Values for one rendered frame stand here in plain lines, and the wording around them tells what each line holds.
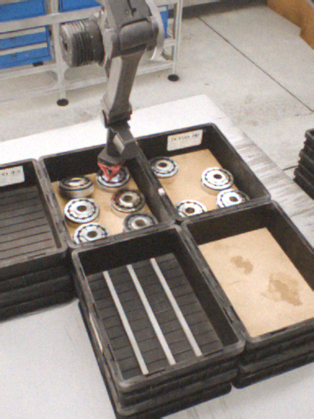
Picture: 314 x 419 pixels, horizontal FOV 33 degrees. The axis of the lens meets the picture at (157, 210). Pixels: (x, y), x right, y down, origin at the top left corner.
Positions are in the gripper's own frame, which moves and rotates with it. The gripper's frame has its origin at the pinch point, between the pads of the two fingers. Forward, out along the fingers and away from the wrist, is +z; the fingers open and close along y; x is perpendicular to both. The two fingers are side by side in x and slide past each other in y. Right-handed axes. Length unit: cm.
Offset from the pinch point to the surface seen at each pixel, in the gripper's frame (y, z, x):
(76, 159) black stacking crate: -2.3, -1.8, 11.7
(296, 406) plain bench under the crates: -43, 8, -73
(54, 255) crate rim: -40.8, -6.8, -3.4
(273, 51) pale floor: 274, 95, -11
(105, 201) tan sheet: -9.3, 3.6, -2.2
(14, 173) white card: -15.9, -0.4, 25.3
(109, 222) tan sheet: -16.6, 2.9, -7.3
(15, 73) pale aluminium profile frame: 117, 75, 118
